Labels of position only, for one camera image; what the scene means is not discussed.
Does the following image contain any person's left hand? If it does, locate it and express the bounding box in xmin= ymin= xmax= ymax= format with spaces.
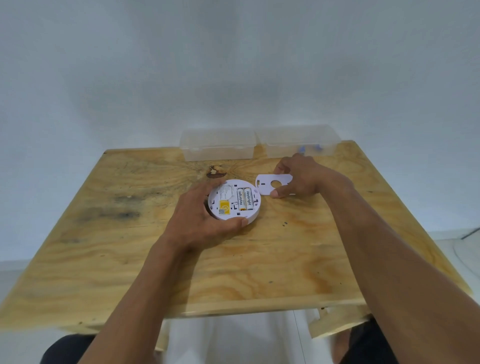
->
xmin=159 ymin=177 xmax=249 ymax=258

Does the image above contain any person's right hand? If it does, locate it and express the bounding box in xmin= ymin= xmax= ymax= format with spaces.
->
xmin=269 ymin=152 xmax=355 ymax=205

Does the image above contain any white round smoke detector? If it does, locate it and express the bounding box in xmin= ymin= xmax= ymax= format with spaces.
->
xmin=207 ymin=179 xmax=262 ymax=225

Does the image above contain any clear plastic box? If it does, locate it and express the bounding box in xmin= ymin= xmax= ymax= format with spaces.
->
xmin=179 ymin=128 xmax=258 ymax=162
xmin=255 ymin=124 xmax=342 ymax=158

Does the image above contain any white plastic mounting plate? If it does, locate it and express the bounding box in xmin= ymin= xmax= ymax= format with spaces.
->
xmin=254 ymin=173 xmax=297 ymax=197

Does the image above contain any person's right forearm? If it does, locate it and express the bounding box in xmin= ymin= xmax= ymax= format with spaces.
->
xmin=320 ymin=181 xmax=480 ymax=364

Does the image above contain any person's left forearm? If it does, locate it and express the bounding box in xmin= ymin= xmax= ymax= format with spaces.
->
xmin=78 ymin=239 xmax=205 ymax=364

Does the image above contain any person's right leg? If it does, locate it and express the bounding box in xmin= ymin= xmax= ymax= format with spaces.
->
xmin=331 ymin=329 xmax=353 ymax=364

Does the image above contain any white round base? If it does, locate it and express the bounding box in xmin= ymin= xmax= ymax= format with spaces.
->
xmin=452 ymin=238 xmax=480 ymax=278

